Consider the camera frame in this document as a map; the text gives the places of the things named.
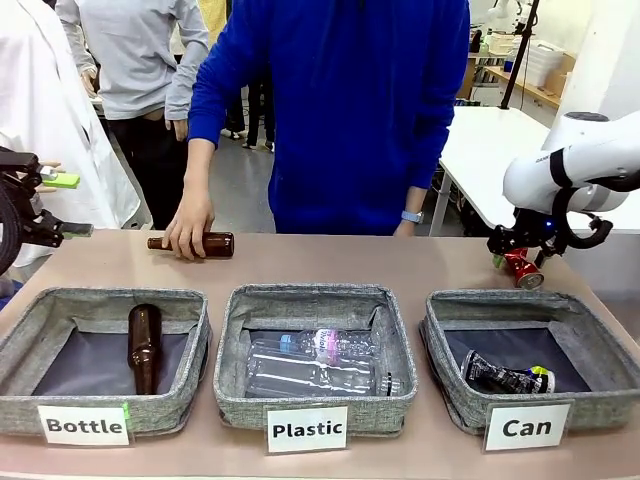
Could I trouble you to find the white storage boxes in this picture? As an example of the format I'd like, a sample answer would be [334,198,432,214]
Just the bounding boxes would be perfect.
[519,39,569,86]

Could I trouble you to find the brown glass bottle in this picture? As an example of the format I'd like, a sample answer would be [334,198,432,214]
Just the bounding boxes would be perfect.
[127,302,164,396]
[146,231,235,260]

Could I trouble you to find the crushed red can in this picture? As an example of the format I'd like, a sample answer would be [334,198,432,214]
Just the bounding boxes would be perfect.
[503,248,545,290]

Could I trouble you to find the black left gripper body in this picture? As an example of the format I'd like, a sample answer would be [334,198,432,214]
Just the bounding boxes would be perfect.
[0,148,44,252]

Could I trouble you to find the clear unlabelled plastic bottle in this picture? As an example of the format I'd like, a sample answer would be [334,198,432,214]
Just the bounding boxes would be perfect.
[247,344,404,399]

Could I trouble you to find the crushed black can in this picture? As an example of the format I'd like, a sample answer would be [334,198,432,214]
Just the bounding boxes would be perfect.
[459,348,557,396]

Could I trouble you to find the grey fabric basket labelled Bottle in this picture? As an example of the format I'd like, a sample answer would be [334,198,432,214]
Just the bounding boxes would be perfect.
[0,285,211,437]

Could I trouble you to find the grey fabric basket labelled Plastic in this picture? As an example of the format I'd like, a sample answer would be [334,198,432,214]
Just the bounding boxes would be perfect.
[213,282,419,437]

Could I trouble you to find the white Plastic label card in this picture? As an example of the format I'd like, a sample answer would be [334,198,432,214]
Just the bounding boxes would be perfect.
[263,405,350,455]

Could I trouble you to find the black tripod pole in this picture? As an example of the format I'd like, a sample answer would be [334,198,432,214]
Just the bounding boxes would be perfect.
[499,0,542,110]

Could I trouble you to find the person's right forearm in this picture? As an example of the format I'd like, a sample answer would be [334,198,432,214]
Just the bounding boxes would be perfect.
[182,137,218,211]

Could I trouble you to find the wooden workbench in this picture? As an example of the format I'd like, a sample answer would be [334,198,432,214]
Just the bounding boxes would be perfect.
[482,64,561,109]

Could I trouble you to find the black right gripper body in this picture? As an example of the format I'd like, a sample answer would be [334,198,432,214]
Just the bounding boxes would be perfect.
[487,209,558,255]

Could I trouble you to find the white Can label card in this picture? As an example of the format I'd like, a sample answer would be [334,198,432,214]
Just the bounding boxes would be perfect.
[482,402,571,452]

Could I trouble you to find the person in white coat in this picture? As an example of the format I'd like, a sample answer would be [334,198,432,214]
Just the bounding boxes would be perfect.
[0,0,154,269]

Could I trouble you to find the person's right hand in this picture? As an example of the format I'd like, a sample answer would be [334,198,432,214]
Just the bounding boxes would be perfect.
[163,192,217,261]

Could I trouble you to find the person in grey sweater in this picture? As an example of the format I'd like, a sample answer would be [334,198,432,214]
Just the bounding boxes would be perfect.
[54,0,210,231]

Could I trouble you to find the cardboard box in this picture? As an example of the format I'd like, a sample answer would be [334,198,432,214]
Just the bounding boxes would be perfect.
[455,55,476,100]

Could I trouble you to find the person in blue hoodie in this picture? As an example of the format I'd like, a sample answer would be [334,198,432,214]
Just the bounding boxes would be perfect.
[187,0,472,237]

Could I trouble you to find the white Bottle label card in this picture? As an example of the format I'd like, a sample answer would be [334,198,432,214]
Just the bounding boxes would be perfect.
[36,403,130,447]

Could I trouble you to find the person's left forearm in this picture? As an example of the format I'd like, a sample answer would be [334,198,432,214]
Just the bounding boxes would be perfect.
[399,185,427,214]

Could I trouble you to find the clear plastic bottle blue cap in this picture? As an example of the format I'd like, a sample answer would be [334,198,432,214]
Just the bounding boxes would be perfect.
[252,327,382,365]

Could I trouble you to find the grey fabric basket labelled Can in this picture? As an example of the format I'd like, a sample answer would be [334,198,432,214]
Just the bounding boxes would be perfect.
[419,289,640,435]

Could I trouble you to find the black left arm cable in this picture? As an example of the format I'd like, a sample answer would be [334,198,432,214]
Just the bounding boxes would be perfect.
[0,187,22,276]

